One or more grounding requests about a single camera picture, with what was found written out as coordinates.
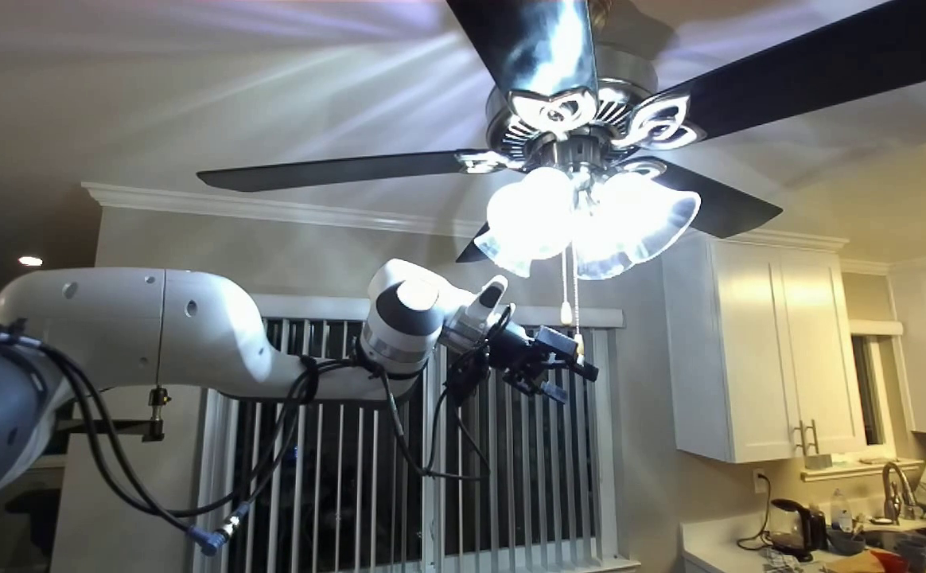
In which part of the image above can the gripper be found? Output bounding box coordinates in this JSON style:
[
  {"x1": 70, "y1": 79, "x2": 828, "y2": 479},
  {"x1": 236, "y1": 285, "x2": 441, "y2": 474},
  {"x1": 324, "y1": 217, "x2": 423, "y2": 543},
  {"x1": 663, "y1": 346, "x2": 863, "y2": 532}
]
[{"x1": 487, "y1": 318, "x2": 600, "y2": 404}]

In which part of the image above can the ceiling fan with lights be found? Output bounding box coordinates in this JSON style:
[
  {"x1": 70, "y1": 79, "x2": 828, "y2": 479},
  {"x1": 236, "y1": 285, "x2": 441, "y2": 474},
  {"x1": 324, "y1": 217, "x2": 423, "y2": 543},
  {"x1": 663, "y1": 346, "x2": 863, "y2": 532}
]
[{"x1": 196, "y1": 0, "x2": 926, "y2": 281}]

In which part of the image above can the window with vertical blinds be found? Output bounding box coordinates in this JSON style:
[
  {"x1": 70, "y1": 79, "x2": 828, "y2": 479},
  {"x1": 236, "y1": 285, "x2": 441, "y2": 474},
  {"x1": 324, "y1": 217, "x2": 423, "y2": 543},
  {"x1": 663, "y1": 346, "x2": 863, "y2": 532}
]
[{"x1": 193, "y1": 294, "x2": 640, "y2": 573}]

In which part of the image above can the black electric kettle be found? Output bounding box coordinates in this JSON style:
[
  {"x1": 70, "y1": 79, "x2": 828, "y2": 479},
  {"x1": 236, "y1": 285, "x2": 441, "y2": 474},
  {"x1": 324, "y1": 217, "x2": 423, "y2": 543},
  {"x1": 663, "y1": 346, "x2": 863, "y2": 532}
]
[{"x1": 768, "y1": 498, "x2": 827, "y2": 560}]

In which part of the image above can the kitchen window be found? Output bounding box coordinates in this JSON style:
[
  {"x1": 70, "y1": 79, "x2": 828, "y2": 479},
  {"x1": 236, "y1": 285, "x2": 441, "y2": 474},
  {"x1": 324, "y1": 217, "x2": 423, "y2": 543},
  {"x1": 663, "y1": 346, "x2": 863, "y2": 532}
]
[{"x1": 850, "y1": 321, "x2": 904, "y2": 456}]

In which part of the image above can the kitchen tap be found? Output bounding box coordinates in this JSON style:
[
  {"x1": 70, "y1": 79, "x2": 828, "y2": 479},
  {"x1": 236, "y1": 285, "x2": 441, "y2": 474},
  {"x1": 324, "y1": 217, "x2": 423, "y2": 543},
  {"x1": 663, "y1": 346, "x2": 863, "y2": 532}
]
[{"x1": 881, "y1": 461, "x2": 919, "y2": 523}]

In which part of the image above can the long pull chain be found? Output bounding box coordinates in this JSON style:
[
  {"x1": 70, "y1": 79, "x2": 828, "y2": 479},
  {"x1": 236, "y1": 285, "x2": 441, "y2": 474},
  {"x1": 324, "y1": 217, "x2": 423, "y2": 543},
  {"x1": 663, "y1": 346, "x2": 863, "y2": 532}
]
[{"x1": 571, "y1": 253, "x2": 585, "y2": 357}]

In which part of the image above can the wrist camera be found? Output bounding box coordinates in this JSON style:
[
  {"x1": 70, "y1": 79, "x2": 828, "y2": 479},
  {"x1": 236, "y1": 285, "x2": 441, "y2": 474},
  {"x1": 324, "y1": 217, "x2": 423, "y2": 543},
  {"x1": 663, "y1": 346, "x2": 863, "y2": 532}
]
[{"x1": 445, "y1": 349, "x2": 490, "y2": 404}]

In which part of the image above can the black cable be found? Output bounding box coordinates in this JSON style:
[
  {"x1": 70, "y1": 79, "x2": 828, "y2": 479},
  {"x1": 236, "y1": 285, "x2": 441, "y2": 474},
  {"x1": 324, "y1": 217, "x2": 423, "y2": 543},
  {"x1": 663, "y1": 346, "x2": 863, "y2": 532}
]
[{"x1": 736, "y1": 477, "x2": 774, "y2": 552}]

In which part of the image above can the black bracket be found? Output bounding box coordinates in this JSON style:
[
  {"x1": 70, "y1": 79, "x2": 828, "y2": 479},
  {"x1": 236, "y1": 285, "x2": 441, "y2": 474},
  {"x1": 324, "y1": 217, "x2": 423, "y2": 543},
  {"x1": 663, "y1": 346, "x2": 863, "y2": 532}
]
[{"x1": 56, "y1": 387, "x2": 173, "y2": 443}]

